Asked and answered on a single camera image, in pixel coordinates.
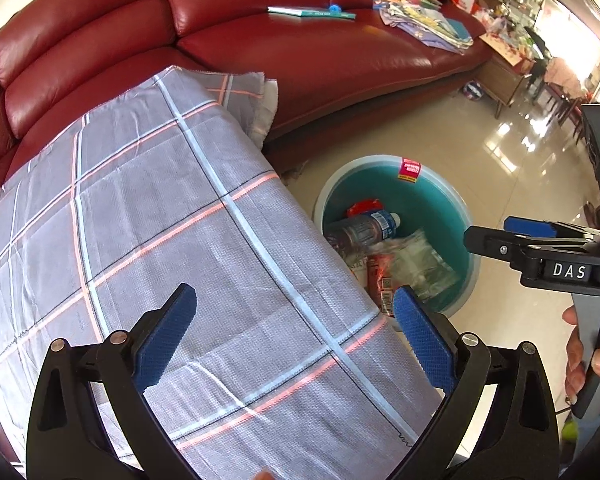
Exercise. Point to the grey plaid tablecloth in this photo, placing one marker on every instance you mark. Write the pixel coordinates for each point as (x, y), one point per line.
(155, 210)

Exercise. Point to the blue white ball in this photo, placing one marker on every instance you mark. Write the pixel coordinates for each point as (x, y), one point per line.
(472, 91)

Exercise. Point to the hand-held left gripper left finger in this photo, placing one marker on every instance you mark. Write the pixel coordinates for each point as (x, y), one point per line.
(162, 345)

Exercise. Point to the wooden cabinet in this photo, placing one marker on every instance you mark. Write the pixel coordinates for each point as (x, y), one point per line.
(502, 77)

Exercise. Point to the red plastic bag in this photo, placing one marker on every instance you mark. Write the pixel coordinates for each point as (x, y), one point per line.
(362, 207)

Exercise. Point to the small blue round object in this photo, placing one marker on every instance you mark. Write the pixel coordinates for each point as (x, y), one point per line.
(335, 9)

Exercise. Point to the clear plastic water bottle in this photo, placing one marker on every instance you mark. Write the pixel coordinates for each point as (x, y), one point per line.
(365, 230)

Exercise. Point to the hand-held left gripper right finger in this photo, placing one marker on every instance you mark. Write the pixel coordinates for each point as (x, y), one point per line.
(427, 342)

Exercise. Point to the teal plastic bucket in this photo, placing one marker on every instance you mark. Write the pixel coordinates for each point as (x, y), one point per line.
(430, 220)

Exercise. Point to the pile of folded cloths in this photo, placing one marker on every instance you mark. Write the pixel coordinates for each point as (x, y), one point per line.
(430, 30)

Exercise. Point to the person's right hand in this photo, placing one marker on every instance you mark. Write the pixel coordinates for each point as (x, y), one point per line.
(575, 360)

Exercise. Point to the red soda can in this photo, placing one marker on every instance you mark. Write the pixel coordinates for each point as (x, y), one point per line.
(380, 280)

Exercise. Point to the clear printed plastic bag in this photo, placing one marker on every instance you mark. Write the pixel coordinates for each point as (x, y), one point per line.
(420, 265)

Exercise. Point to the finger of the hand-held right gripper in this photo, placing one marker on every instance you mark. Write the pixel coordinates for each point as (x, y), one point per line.
(530, 226)
(500, 245)

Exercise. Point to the red leather sofa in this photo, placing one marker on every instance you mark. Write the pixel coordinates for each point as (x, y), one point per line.
(305, 55)

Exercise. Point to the dark wooden chair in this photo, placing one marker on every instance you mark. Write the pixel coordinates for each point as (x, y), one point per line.
(537, 60)

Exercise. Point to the table with pink cloth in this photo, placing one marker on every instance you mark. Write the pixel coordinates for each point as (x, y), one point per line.
(565, 75)

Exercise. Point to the thin teal-edged book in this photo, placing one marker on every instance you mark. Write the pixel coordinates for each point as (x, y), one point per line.
(305, 12)

